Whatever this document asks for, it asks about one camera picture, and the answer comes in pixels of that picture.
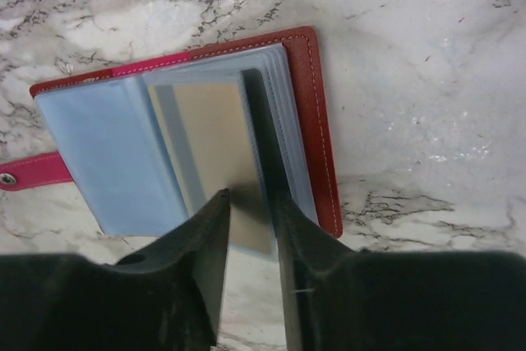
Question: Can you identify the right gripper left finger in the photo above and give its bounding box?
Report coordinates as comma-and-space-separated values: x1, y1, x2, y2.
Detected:
1, 189, 230, 350

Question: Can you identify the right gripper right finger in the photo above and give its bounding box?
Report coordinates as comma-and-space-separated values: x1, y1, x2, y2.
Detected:
274, 194, 525, 350

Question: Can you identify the red leather card holder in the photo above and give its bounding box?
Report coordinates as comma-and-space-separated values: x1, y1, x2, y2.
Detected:
1, 26, 343, 256

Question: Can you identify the gold credit card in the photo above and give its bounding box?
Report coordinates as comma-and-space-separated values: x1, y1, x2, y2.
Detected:
148, 75, 275, 256

